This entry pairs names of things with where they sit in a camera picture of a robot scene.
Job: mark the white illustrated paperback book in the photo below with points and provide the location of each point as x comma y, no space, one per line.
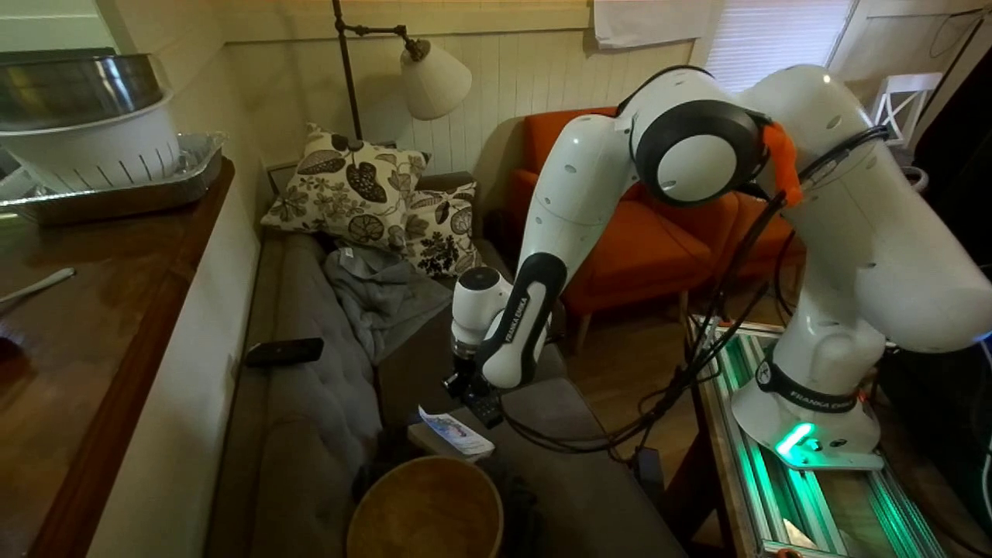
452,435

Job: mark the white hanging cloth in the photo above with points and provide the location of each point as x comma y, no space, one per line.
653,22

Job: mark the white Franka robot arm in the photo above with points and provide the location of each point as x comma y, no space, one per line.
879,249

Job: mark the metal utensil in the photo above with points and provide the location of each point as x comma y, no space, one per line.
36,288

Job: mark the black power adapter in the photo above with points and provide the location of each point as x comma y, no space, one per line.
648,470

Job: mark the round wooden bowl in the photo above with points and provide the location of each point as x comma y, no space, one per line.
422,513

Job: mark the gray crumpled blanket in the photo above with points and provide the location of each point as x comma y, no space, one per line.
389,294

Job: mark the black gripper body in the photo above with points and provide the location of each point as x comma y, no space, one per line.
469,375

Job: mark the stainless steel pan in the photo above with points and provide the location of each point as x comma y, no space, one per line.
71,88

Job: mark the gray metal drain tray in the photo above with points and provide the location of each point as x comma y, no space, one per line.
157,180

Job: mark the orange armchair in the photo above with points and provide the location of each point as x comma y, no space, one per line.
640,249

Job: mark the brown wooden counter ledge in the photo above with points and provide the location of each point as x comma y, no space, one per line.
62,383

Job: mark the floor lamp white shade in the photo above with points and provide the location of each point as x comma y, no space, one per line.
435,78

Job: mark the white dish rack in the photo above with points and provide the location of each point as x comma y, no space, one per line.
95,139

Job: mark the large leaf patterned pillow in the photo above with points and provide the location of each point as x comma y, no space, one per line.
346,188

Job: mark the small black remote control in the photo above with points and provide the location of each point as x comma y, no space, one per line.
282,351

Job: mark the small leaf patterned pillow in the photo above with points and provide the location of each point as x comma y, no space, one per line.
443,234

